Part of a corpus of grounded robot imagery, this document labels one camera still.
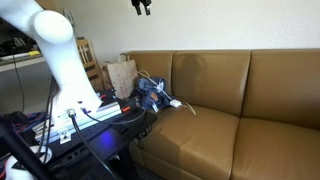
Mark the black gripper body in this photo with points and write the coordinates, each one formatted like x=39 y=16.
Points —
x=141 y=2

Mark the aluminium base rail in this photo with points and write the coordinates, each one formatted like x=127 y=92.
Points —
x=100 y=113

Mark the wooden folding chair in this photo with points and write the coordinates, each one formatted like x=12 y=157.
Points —
x=87 y=61

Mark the brown paper bag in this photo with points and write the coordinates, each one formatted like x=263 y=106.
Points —
x=121 y=78

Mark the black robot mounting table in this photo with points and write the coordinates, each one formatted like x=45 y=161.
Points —
x=110 y=140

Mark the cluttered background desk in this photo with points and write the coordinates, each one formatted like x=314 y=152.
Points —
x=16 y=60

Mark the white round device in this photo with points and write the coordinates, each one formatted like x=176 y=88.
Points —
x=13 y=170

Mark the tan leather sofa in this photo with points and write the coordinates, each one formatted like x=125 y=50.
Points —
x=216 y=116

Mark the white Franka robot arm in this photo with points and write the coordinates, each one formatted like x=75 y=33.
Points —
x=63 y=66

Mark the black tripod pole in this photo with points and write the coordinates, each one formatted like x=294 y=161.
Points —
x=20 y=150

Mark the white charger brick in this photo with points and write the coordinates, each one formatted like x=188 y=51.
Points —
x=175 y=103

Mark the blue denim jeans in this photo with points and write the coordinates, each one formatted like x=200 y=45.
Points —
x=151 y=95

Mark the yellow item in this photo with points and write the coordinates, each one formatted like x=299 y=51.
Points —
x=34 y=52

